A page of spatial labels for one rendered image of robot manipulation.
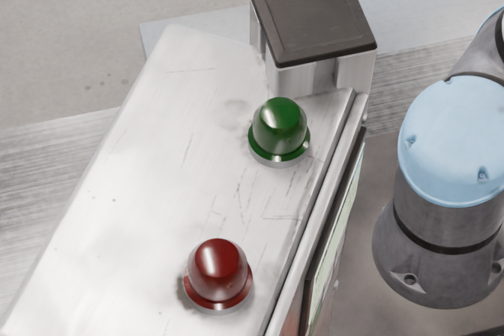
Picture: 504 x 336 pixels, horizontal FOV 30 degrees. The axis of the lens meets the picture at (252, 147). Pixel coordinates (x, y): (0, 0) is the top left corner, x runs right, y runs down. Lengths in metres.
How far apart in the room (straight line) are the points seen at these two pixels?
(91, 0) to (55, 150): 1.36
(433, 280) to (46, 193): 0.47
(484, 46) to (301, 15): 0.59
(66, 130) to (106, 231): 0.85
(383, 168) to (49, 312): 0.82
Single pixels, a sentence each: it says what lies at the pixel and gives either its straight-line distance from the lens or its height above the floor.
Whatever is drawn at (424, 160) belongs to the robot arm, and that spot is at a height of 1.08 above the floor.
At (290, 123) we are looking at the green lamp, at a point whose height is 1.50.
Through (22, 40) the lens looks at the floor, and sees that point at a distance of 2.47.
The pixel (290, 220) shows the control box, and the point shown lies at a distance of 0.37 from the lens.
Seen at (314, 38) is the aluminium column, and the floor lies 1.50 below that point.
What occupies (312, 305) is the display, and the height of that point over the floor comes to 1.43.
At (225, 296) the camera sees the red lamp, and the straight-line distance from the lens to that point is 0.34.
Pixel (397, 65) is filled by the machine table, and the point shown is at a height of 0.83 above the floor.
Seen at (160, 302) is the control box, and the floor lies 1.48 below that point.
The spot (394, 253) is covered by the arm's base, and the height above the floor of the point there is 0.91.
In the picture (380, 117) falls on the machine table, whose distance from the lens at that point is 1.22.
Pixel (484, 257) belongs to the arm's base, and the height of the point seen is 0.93.
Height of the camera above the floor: 1.79
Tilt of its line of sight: 55 degrees down
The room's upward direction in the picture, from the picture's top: 1 degrees clockwise
